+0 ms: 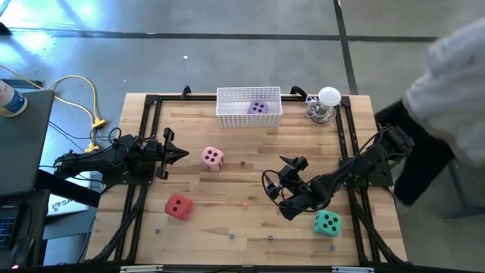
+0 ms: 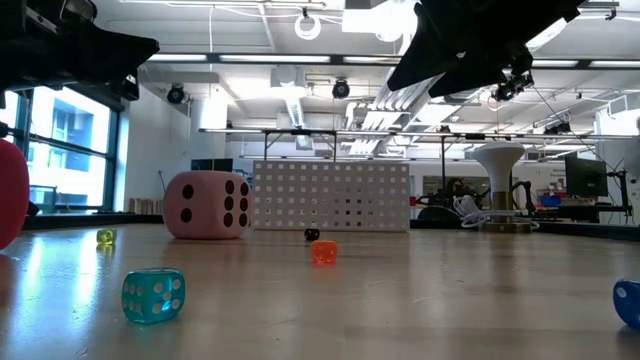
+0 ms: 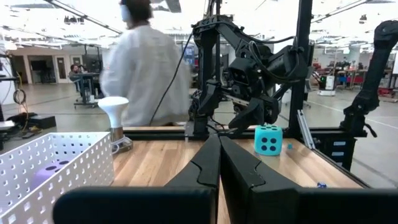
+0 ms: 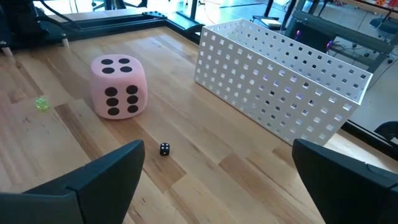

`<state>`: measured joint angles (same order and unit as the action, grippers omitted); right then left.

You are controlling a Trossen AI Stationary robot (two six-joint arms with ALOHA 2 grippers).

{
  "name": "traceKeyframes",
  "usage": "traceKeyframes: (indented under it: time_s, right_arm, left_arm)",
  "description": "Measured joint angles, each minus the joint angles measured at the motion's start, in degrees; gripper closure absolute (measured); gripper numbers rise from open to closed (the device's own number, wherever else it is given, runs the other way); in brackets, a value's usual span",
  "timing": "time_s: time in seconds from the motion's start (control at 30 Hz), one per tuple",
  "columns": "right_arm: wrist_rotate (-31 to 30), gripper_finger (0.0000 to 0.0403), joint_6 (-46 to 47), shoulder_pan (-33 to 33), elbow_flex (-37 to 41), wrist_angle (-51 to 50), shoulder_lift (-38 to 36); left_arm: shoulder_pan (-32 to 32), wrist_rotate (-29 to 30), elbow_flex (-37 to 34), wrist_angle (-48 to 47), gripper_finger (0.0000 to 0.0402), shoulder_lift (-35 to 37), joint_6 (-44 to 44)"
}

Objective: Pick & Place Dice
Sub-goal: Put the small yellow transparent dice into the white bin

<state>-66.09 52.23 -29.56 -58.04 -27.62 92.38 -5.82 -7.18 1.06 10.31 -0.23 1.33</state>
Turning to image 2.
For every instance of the black background rig frame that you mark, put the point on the black background rig frame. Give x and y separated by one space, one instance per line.
300 132

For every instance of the long ceiling light strip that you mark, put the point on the long ceiling light strip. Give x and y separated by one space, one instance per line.
275 58

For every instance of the large pink foam die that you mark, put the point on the large pink foam die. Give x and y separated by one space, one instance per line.
207 182

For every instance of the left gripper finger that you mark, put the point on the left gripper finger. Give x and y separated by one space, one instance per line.
125 52
127 89

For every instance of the black computer monitor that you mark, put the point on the black computer monitor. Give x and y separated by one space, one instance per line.
585 177

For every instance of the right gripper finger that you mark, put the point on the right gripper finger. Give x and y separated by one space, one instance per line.
475 72
425 50

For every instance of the white perforated basket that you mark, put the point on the white perforated basket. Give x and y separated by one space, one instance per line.
330 201

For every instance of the large glass window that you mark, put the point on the large glass window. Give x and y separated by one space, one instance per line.
70 150

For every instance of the blue storage bin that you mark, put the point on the blue storage bin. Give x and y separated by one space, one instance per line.
550 201

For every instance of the white mushroom table lamp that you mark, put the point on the white mushroom table lamp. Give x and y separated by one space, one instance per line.
500 155

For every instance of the row of wooden blocks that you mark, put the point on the row of wooden blocks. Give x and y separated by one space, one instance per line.
145 206

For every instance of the black ceiling spotlight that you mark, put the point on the black ceiling spotlight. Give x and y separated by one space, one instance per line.
341 89
176 94

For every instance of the black background monitor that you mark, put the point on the black background monitor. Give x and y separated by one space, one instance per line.
212 165

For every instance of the small black die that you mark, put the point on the small black die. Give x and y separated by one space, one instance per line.
311 234

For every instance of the ribbed silver ventilation duct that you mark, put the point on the ribbed silver ventilation duct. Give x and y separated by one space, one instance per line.
465 95

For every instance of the large red foam die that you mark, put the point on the large red foam die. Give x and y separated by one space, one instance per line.
12 195

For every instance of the small blue die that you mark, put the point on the small blue die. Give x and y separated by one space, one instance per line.
629 305

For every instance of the small teal transparent die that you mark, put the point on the small teal transparent die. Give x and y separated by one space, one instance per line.
150 300

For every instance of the small yellow transparent die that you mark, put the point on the small yellow transparent die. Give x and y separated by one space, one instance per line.
106 236

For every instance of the small orange transparent die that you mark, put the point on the small orange transparent die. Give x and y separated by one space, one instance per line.
324 252

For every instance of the black ceiling camera cluster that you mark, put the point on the black ceiling camera cluster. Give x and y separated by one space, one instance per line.
507 90

